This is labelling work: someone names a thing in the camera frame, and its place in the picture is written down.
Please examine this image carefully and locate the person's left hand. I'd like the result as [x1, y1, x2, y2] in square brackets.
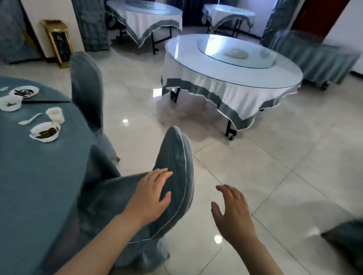
[121, 165, 174, 231]

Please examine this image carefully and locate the round glass turntable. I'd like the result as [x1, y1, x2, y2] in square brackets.
[122, 0, 170, 13]
[194, 34, 279, 71]

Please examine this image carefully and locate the person's right forearm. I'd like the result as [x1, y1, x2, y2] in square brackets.
[235, 239, 302, 275]

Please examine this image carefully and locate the person's right hand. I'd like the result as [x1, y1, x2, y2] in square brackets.
[207, 183, 266, 256]

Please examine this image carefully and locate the red door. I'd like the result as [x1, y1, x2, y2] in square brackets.
[289, 0, 351, 40]

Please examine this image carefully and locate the round white clothed table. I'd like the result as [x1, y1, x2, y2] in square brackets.
[156, 31, 306, 146]
[102, 0, 185, 56]
[200, 3, 257, 39]

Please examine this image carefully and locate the person's left forearm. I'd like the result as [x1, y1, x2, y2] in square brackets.
[51, 209, 145, 275]

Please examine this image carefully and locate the blue skirted table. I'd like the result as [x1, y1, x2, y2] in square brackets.
[264, 27, 363, 93]

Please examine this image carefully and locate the round blue table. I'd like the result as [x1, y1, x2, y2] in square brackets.
[0, 75, 108, 275]

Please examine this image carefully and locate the gold standing bin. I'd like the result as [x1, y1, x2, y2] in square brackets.
[37, 18, 77, 70]

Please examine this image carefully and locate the blue covered chair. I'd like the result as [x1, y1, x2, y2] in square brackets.
[76, 120, 199, 275]
[317, 209, 363, 275]
[63, 50, 127, 163]

